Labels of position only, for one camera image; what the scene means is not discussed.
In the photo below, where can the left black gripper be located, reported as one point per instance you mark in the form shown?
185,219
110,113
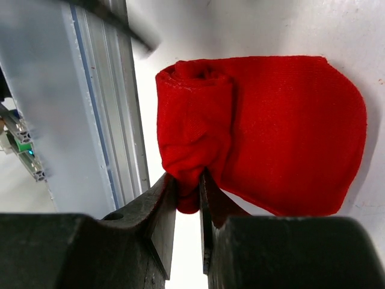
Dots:
135,29

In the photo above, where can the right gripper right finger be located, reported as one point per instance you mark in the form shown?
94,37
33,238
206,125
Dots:
244,251

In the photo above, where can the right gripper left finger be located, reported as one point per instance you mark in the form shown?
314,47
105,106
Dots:
129,248

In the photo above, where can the red santa sock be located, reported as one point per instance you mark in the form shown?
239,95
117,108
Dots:
285,133

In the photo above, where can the aluminium table frame rail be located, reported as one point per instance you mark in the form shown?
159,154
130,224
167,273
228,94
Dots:
73,81

